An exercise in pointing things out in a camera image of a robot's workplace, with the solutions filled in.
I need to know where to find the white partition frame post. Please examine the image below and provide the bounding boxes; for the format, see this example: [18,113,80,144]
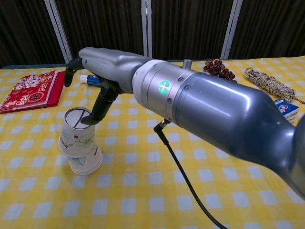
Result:
[220,0,243,60]
[44,0,74,64]
[141,0,153,60]

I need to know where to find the paper cup black line bottom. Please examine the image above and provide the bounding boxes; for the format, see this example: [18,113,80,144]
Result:
[58,107,96,158]

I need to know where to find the black pleated partition panel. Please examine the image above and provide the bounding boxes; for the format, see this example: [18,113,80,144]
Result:
[0,0,66,69]
[229,0,305,60]
[151,0,233,62]
[55,0,145,64]

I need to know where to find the blue white toothpaste box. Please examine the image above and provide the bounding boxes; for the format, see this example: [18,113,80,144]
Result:
[274,99,300,124]

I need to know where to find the red spiral desk calendar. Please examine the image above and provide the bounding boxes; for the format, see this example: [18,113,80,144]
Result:
[0,70,67,114]

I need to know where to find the paper cup blue flower print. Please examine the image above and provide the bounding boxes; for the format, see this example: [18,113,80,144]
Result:
[67,143,103,172]

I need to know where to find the blue white toothpaste tube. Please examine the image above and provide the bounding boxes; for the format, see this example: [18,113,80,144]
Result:
[80,74,102,88]

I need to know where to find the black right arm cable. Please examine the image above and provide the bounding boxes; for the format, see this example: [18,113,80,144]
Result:
[153,119,229,229]

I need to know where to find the yellow white checked tablecloth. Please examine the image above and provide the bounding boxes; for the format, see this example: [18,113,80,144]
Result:
[0,56,305,229]

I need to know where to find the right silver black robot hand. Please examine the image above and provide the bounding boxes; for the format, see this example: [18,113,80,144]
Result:
[63,47,153,126]

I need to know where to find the beige twisted rope bundle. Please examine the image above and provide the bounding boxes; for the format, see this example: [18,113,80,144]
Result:
[244,67,305,104]

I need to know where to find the dark red grape bunch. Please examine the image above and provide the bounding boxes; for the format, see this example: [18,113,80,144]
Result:
[203,59,238,83]

